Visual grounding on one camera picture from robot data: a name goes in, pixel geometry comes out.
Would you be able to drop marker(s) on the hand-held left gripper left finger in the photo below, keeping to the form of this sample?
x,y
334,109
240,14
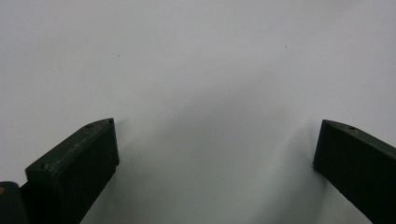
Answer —
x,y
74,174

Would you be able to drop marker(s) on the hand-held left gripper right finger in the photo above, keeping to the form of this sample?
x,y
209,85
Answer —
x,y
358,168

